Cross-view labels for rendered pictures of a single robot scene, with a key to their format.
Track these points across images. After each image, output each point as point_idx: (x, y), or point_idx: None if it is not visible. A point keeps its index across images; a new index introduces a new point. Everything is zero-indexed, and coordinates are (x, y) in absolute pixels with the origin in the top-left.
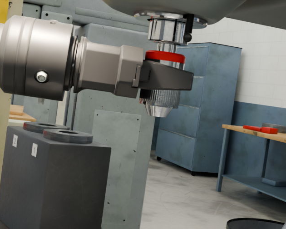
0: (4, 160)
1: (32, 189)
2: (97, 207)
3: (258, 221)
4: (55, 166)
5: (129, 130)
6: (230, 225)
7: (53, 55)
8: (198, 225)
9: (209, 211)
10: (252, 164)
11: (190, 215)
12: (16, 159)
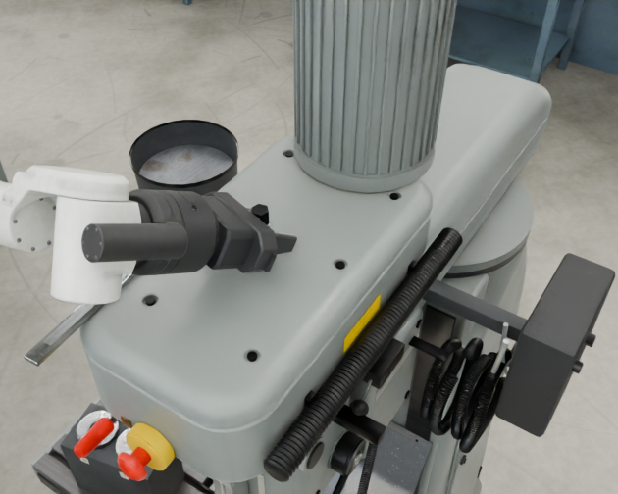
0: (71, 463)
1: (132, 492)
2: (179, 465)
3: (154, 130)
4: (153, 483)
5: None
6: (131, 157)
7: None
8: (25, 50)
9: (21, 6)
10: None
11: (3, 31)
12: (94, 469)
